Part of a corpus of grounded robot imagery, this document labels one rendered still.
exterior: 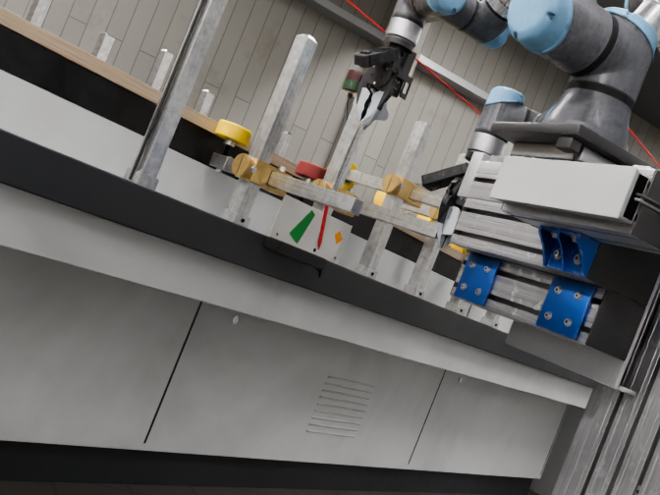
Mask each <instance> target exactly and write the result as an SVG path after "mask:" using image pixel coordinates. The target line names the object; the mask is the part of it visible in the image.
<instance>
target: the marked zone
mask: <svg viewBox="0 0 660 495"><path fill-rule="evenodd" d="M314 216H315V214H314V213H313V211H312V210H311V211H310V212H309V213H308V214H307V215H306V216H305V217H304V219H303V220H302V221H301V222H300V223H299V224H298V225H297V226H296V227H295V228H294V229H293V230H292V231H291V232H290V235H291V237H292V238H293V240H294V241H295V242H296V243H298V242H299V241H300V239H301V237H302V236H303V233H304V232H305V230H306V229H307V227H308V225H309V224H310V222H311V220H312V219H313V217H314Z"/></svg>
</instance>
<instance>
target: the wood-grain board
mask: <svg viewBox="0 0 660 495"><path fill-rule="evenodd" d="M0 25H1V26H3V27H5V28H8V29H10V30H12V31H14V32H16V33H18V34H20V35H22V36H24V37H26V38H27V39H29V40H31V41H33V42H35V43H37V44H39V45H41V46H43V47H45V48H47V49H49V50H51V51H53V52H55V53H57V54H59V55H60V56H62V57H64V58H66V59H68V60H70V61H72V62H74V63H76V64H78V65H80V66H82V67H84V68H86V69H88V70H90V71H92V72H94V73H95V74H97V75H99V76H101V77H102V78H104V79H106V80H108V81H110V82H112V83H115V84H117V85H119V86H121V87H123V88H125V89H126V90H128V91H130V92H132V93H134V94H136V95H138V96H140V97H142V98H144V99H146V100H148V101H150V102H152V103H154V104H156V105H157V104H158V101H159V99H160V96H161V94H162V92H161V91H159V90H157V89H155V88H153V87H151V86H149V85H148V84H146V83H144V82H141V81H139V80H137V79H135V78H134V77H132V76H130V75H128V74H126V73H124V72H122V71H121V70H119V69H117V68H115V67H113V66H111V65H109V64H107V63H106V62H104V61H102V60H100V59H98V58H96V57H94V56H92V55H91V54H89V53H87V52H85V51H83V50H81V49H79V48H78V47H77V46H75V45H73V44H71V43H69V42H67V41H65V40H64V39H62V38H60V37H58V36H56V35H54V34H52V33H50V32H49V31H47V30H45V29H43V28H41V27H38V26H36V25H35V24H33V23H31V22H29V21H27V20H25V19H23V18H22V17H20V16H18V15H16V14H14V13H12V12H10V11H8V10H7V9H5V8H3V7H1V6H0ZM181 118H183V119H185V120H187V121H189V122H191V123H192V124H194V125H196V126H198V127H200V128H202V129H204V130H206V131H208V132H210V133H212V134H214V135H215V130H216V128H217V125H218V122H216V121H214V120H212V119H210V118H208V117H206V116H205V115H203V114H201V113H199V112H197V111H195V110H193V109H191V107H189V106H187V105H186V107H185V109H184V111H183V114H182V116H181ZM216 136H217V135H216ZM252 144H253V141H252V140H250V141H249V143H248V146H241V145H238V144H235V146H237V147H239V148H241V149H243V150H245V151H247V152H250V149H251V147H252ZM270 164H272V165H274V166H276V167H279V166H280V165H281V166H284V167H286V169H287V170H286V172H288V173H290V174H291V175H293V176H295V177H297V178H299V179H301V180H303V179H304V178H303V177H301V176H299V175H297V174H296V173H295V172H296V169H297V167H298V165H297V164H295V163H293V162H291V161H290V160H288V159H286V158H284V157H282V156H280V155H278V154H277V153H275V152H274V154H273V157H272V159H271V162H270ZM394 228H396V229H398V230H400V231H402V232H404V233H406V234H408V235H410V236H412V237H414V238H416V239H418V240H420V241H422V242H423V243H424V242H425V239H426V236H424V235H421V234H418V233H415V232H412V231H409V230H406V229H403V228H400V227H397V226H394ZM440 251H442V252H444V253H446V254H448V255H450V256H452V257H454V258H455V259H456V260H458V261H460V262H463V260H464V257H465V254H463V253H461V252H460V251H458V250H456V249H454V248H452V247H449V246H445V247H444V248H443V249H441V248H440Z"/></svg>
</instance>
